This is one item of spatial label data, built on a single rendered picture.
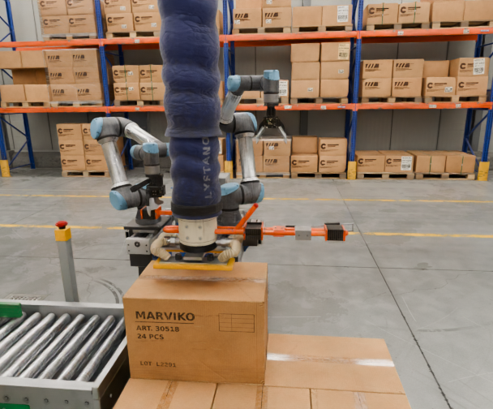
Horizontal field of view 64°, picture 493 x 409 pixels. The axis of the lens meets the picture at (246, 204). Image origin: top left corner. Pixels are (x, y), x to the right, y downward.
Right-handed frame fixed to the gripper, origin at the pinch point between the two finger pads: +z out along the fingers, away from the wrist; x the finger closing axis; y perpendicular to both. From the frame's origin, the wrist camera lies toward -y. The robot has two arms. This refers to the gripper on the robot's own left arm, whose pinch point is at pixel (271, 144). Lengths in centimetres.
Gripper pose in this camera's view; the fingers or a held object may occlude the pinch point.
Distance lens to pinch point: 203.1
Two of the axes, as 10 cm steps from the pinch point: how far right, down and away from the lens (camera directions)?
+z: 0.1, 9.7, 2.6
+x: 9.9, 0.2, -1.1
